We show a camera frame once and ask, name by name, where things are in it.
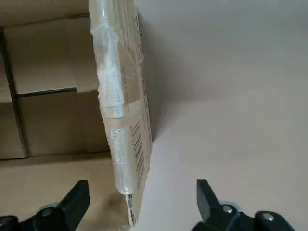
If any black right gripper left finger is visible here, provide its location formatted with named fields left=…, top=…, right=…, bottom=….
left=0, top=180, right=90, bottom=231

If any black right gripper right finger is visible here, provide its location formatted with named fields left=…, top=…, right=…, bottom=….
left=192, top=179, right=308, bottom=231

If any brown cardboard box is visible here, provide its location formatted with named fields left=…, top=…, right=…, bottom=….
left=0, top=0, right=156, bottom=231

